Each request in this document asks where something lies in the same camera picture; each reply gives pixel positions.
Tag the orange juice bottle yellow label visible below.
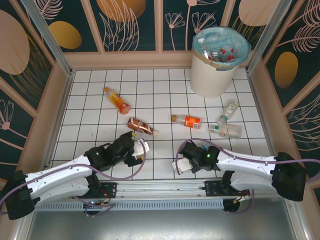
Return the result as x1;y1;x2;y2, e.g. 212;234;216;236
103;86;132;115

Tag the brown label drink bottle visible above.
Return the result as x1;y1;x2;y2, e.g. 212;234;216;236
127;117;160;137

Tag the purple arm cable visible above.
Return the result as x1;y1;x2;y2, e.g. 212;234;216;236
174;138;320;216
0;141;147;218

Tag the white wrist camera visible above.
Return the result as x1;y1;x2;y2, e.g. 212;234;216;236
171;158;194;179
132;139;151;159

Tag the aluminium front rail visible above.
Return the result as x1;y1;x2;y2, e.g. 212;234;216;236
23;176;297;204

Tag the slim clear bottle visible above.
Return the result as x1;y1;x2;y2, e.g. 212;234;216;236
215;99;240;126

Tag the white waste bin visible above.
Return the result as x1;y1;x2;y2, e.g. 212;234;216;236
190;46;240;99

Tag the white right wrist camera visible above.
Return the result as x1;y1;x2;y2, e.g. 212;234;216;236
171;158;194;179

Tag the orange label bottle brown cap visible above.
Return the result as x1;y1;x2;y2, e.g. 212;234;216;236
171;113;202;130

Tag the grey slotted cable duct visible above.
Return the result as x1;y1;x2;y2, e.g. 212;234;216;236
34;199;225;212

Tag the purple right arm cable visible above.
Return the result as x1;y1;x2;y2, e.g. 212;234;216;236
174;138;320;216

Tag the aluminium frame post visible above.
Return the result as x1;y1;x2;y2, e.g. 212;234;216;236
245;0;294;75
19;0;76;77

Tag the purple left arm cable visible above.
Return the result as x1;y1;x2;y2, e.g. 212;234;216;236
0;141;147;218

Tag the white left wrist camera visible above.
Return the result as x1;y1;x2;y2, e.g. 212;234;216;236
132;139;151;159

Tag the blue plastic bin bag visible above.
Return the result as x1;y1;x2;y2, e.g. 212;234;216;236
192;26;251;72

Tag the clear bottle green label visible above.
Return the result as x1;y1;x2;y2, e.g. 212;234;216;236
208;124;243;140

